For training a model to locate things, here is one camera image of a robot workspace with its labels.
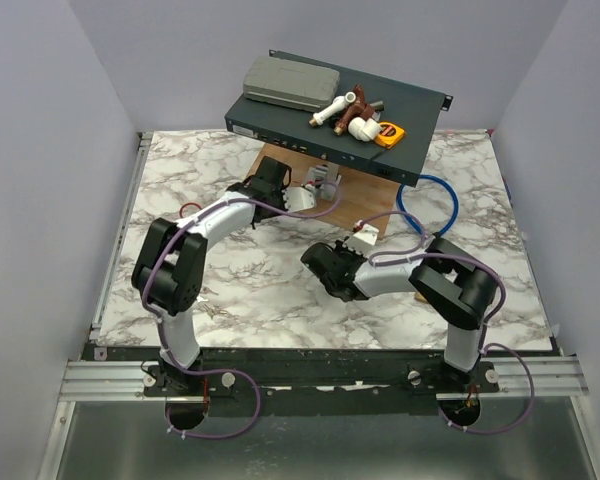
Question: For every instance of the wooden base board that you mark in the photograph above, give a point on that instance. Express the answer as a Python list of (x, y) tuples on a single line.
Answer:
[(363, 195)]

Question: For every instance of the dark grey pipe piece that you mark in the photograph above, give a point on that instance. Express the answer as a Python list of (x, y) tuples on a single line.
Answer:
[(378, 106)]

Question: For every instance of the silver key set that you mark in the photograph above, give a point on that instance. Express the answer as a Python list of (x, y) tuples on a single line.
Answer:
[(213, 311)]

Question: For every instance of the metal bracket with lock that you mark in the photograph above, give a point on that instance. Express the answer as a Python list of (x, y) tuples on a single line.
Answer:
[(326, 178)]

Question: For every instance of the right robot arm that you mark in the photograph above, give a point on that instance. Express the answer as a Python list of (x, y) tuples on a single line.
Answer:
[(462, 290)]

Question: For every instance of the grey plastic tool case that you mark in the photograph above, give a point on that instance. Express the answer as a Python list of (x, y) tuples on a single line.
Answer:
[(290, 84)]

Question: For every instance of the white pvc pipe fitting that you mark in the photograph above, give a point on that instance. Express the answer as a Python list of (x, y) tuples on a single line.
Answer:
[(338, 104)]

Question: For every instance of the red cable padlock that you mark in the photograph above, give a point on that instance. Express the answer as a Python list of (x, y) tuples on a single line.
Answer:
[(189, 208)]

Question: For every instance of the white pvc elbow fitting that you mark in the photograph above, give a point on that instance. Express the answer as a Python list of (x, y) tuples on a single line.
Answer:
[(364, 130)]

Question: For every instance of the black mounting base plate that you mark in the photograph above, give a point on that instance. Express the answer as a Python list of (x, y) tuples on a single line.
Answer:
[(245, 382)]

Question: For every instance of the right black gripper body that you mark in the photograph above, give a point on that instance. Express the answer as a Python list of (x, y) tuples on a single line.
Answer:
[(348, 254)]

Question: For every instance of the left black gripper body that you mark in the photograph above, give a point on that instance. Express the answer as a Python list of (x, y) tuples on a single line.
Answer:
[(277, 199)]

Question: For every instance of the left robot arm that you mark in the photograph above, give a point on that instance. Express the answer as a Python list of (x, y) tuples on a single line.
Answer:
[(168, 273)]

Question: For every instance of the blue cable lock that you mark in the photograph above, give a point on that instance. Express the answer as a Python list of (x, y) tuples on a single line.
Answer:
[(399, 202)]

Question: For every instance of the brown pipe fitting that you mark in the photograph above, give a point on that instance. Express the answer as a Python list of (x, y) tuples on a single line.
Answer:
[(360, 108)]

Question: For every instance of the yellow tape measure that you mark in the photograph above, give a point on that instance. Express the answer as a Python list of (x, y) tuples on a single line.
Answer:
[(389, 135)]

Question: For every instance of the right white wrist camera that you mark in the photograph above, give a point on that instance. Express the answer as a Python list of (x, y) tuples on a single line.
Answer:
[(363, 238)]

